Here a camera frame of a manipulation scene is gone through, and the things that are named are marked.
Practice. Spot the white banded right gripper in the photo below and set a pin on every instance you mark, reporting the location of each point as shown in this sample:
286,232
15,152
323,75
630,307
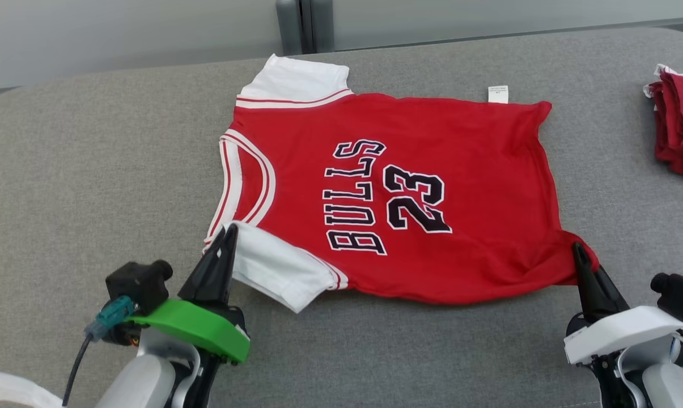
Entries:
624,334

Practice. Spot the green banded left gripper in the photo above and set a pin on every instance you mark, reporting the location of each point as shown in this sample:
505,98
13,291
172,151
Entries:
205,328

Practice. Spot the red Bulls 23 jersey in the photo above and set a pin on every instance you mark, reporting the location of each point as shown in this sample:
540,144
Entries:
460,170

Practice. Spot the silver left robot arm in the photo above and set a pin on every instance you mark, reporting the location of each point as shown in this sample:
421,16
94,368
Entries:
143,379

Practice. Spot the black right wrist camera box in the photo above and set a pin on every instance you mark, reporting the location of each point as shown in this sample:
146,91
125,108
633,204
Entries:
678,294

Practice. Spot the teal left camera connector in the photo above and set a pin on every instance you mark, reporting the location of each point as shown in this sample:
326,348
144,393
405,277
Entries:
111,317

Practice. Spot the grey metal partition post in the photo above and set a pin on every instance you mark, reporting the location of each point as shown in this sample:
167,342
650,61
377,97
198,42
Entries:
321,25
288,25

